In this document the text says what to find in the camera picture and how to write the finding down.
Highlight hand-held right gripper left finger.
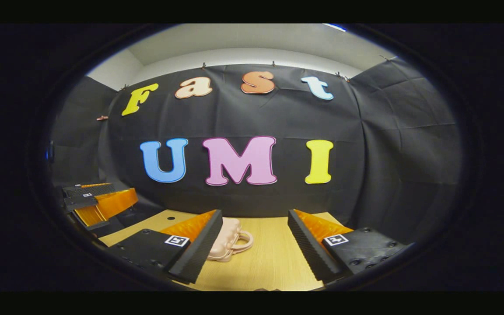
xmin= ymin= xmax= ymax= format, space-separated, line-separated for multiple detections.
xmin=108 ymin=209 xmax=224 ymax=284

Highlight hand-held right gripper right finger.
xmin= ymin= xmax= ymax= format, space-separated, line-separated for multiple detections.
xmin=287 ymin=209 xmax=410 ymax=284

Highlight pink suitcase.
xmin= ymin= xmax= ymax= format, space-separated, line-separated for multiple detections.
xmin=207 ymin=217 xmax=254 ymax=263

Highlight black backdrop cloth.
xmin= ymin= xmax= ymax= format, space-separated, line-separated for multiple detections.
xmin=50 ymin=57 xmax=462 ymax=243

